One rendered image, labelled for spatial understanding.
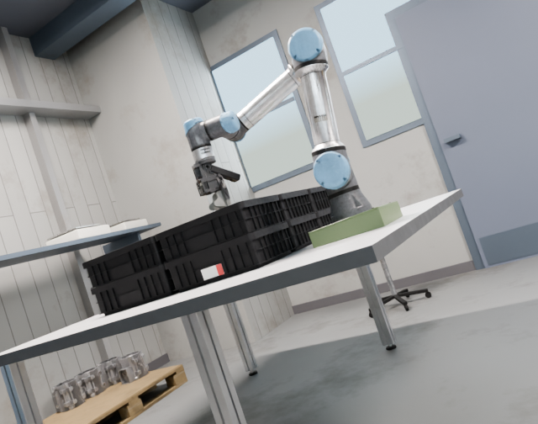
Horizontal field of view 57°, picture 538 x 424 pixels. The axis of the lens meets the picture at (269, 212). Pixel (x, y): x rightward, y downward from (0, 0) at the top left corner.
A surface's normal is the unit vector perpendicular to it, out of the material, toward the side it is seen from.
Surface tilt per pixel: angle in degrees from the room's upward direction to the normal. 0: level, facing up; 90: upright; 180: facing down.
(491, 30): 90
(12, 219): 90
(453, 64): 90
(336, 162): 96
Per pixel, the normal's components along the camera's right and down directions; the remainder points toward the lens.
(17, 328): 0.83, -0.30
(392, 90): -0.46, 0.12
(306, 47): -0.25, -0.13
